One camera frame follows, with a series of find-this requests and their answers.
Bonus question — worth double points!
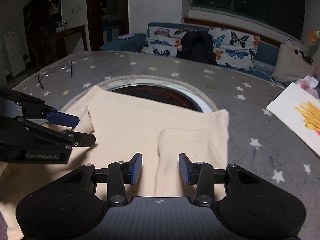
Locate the dark wooden shelf cabinet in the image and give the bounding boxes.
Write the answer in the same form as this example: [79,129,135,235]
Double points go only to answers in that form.
[23,0,62,64]

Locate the orange artificial flower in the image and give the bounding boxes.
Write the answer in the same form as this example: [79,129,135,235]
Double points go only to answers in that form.
[309,29,320,46]

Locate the grey star print tablecloth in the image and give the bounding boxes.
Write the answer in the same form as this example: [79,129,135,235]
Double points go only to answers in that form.
[0,51,320,240]

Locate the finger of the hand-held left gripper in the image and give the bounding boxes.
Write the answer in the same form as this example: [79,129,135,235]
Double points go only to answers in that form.
[15,116,97,153]
[0,87,80,128]

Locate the cream knit garment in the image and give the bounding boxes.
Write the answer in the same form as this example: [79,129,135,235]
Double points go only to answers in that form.
[0,85,230,239]

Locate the butterfly print sofa cover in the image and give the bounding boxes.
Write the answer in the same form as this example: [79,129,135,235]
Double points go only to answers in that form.
[141,26,260,72]

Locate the black backpack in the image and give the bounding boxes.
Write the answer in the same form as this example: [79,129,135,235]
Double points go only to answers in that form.
[176,31,218,66]

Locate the beige panda pillow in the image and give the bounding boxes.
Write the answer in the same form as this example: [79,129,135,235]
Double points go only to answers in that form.
[272,39,317,83]

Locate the white fries print tote bag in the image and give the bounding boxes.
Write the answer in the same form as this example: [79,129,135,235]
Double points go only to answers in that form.
[265,80,320,158]

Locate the blue sofa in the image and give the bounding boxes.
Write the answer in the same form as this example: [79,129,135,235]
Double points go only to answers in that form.
[99,17,288,83]

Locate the pink crumpled bag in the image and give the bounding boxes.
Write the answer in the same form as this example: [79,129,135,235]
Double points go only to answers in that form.
[297,76,320,98]

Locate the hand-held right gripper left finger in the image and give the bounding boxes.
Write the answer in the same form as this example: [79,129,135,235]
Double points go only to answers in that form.
[60,152,143,206]

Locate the round table heater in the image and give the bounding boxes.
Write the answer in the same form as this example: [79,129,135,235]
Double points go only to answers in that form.
[61,74,219,113]

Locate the small white fridge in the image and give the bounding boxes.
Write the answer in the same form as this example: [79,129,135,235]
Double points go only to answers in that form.
[3,29,26,78]

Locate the dark glass window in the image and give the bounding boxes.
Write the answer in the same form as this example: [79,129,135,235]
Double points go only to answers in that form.
[191,0,306,40]

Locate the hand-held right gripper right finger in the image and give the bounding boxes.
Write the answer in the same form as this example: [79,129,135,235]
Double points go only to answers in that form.
[178,153,261,207]

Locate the black frame eyeglasses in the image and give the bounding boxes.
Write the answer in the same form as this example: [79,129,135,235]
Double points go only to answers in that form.
[37,60,74,90]

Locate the dark wooden door frame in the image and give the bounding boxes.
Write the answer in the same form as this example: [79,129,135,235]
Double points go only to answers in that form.
[86,0,129,52]

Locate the dark wooden side table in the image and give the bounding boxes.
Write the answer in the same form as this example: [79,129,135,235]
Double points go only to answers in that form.
[51,25,89,53]

